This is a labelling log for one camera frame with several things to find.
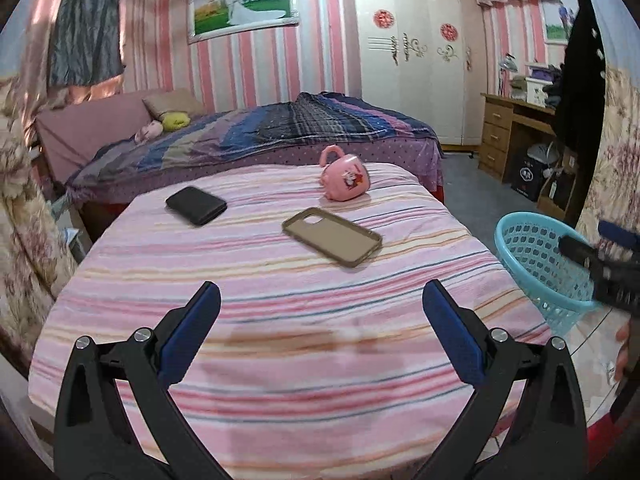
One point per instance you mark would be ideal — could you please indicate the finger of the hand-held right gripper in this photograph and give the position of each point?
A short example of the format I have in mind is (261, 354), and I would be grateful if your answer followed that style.
(580, 251)
(620, 235)

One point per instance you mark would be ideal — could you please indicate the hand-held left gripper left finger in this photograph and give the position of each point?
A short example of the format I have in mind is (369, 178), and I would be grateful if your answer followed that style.
(192, 332)

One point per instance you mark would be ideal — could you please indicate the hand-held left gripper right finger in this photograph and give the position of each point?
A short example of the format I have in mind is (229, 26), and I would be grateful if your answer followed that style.
(452, 332)

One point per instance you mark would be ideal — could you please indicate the light blue plastic basket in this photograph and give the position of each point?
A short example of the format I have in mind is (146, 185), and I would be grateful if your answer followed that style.
(535, 260)

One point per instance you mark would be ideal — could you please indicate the person's right hand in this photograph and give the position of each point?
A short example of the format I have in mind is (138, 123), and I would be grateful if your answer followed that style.
(623, 350)

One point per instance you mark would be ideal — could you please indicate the floral curtain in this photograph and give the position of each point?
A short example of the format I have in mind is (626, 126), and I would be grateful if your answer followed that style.
(27, 220)
(617, 160)

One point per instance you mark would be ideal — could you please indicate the black printed box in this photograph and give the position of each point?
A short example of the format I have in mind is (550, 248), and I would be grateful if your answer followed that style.
(527, 179)

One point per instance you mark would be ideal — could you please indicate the pink striped blanket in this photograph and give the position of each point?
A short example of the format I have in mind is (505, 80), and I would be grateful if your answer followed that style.
(280, 310)

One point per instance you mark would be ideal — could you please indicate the white fan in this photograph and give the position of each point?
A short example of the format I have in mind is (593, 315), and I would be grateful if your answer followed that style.
(542, 154)

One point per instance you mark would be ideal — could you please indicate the black hanging coat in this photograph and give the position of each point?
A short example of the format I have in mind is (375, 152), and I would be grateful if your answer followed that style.
(580, 100)

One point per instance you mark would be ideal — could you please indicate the wooden desk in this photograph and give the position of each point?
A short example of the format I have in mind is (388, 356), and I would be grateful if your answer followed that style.
(500, 130)

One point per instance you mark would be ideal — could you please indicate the pile of dark clothes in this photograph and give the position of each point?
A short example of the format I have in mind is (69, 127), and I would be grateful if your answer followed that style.
(554, 97)

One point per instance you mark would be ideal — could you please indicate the brown phone case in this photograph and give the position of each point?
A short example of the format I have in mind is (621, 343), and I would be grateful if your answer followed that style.
(332, 237)

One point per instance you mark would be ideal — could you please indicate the white storage box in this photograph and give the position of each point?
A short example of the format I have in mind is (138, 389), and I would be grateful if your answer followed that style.
(536, 95)

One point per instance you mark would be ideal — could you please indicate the grey box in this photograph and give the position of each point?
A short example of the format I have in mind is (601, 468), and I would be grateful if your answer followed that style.
(518, 87)

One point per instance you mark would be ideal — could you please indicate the purple box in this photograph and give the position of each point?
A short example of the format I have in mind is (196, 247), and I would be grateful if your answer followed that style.
(545, 74)

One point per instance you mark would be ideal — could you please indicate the purple polka dot bedsheet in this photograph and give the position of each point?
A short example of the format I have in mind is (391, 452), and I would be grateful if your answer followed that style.
(390, 157)

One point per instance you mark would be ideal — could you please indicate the pink cartoon mug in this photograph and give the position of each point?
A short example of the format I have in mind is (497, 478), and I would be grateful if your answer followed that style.
(345, 177)

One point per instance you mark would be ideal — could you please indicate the desk lamp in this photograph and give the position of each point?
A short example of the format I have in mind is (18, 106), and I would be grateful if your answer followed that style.
(509, 67)

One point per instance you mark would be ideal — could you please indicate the pink plush toy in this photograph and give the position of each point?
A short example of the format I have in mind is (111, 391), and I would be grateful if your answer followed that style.
(149, 131)

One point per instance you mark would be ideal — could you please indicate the yellow plush toy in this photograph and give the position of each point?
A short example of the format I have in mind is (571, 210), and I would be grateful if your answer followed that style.
(176, 121)

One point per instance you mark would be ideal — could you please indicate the small framed photo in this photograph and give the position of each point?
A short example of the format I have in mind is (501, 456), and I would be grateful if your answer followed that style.
(557, 20)

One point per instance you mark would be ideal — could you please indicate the bed with striped blanket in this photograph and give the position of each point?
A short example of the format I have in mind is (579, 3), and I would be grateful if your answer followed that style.
(280, 125)

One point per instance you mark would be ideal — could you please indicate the white wardrobe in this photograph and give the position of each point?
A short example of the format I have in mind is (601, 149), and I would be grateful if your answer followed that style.
(420, 90)

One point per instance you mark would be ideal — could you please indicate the beige pillow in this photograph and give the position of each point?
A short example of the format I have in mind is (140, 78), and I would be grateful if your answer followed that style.
(172, 102)

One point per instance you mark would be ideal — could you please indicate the pink padded headboard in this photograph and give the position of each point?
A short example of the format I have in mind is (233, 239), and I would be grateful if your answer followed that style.
(90, 125)

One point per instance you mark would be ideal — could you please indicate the red paper decoration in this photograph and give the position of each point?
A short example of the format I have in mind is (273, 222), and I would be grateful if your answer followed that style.
(383, 17)
(448, 31)

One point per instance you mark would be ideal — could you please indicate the dark grey curtain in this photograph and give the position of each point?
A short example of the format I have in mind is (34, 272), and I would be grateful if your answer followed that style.
(85, 25)

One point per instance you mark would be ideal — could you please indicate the framed wedding photo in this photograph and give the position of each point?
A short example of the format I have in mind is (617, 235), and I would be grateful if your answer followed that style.
(245, 7)

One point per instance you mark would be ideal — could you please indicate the pink sheer curtain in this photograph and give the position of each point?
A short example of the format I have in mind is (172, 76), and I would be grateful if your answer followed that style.
(35, 35)

